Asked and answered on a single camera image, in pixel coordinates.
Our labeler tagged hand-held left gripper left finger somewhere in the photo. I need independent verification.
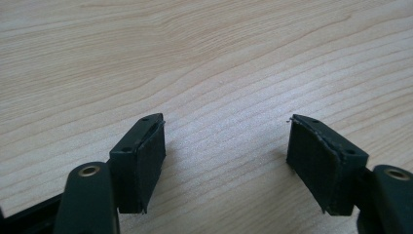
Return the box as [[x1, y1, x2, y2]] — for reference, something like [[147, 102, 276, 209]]
[[109, 112, 167, 215]]

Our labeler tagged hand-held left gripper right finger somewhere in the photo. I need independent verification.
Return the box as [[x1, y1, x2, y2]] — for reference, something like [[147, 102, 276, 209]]
[[285, 113, 370, 216]]

